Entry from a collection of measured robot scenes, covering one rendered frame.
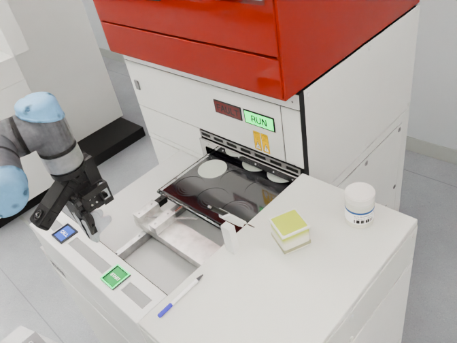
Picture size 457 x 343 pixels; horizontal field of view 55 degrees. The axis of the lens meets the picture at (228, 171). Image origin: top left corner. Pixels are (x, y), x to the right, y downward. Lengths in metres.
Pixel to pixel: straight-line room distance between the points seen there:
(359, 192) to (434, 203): 1.60
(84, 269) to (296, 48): 0.77
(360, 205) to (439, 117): 1.81
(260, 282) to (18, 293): 1.90
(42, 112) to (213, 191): 0.69
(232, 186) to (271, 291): 0.48
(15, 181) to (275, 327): 0.57
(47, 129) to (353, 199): 0.68
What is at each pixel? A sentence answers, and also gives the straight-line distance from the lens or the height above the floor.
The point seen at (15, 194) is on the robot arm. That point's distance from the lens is 0.74.
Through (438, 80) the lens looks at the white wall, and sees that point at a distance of 2.73.
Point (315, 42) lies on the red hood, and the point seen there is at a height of 1.33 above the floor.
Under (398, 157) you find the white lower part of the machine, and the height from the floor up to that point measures 0.60.
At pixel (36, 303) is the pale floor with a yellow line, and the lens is 2.62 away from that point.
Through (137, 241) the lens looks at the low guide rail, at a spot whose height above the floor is 0.85.
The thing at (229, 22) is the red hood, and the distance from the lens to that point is 1.14.
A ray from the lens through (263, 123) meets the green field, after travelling 1.29.
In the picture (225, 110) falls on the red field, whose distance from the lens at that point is 1.39.
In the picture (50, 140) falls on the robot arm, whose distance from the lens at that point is 0.87.
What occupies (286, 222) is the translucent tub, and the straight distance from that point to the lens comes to 1.05.
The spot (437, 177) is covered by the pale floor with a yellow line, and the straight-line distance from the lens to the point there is 2.83.
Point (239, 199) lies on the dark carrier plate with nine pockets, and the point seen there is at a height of 0.90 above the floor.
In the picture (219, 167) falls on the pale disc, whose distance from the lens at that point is 1.47.
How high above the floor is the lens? 1.78
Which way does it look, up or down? 37 degrees down
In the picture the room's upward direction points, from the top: 12 degrees counter-clockwise
